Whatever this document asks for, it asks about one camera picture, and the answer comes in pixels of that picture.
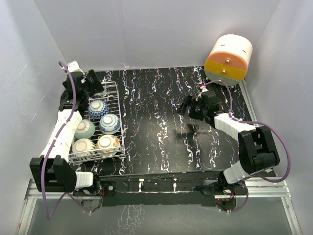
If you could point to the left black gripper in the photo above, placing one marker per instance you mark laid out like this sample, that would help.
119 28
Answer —
96 83

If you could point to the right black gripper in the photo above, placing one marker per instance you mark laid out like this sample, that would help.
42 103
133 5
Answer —
190 101

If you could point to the red patterned bowl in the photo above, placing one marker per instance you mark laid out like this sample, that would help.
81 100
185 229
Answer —
97 109

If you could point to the blue patterned bowl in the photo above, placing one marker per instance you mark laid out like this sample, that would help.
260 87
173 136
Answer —
109 124

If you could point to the mint green bowl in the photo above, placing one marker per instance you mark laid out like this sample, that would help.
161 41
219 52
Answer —
85 129

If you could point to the white bowl orange rim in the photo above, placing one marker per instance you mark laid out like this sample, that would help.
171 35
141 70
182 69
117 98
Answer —
83 148

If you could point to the white floral bowl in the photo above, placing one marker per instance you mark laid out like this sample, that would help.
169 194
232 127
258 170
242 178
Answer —
108 145

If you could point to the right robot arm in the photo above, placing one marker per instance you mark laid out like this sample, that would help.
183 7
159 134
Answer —
257 150

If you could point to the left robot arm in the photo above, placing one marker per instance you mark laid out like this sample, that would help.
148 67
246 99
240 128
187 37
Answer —
51 170

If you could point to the round pastel drawer cabinet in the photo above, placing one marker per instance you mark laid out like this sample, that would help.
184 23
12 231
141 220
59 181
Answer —
229 59

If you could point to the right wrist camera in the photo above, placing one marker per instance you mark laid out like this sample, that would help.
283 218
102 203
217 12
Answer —
203 88

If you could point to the white wire dish rack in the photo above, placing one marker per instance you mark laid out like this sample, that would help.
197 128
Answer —
110 96

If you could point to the aluminium frame rail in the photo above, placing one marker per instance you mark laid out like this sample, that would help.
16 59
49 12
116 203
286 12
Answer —
151 190

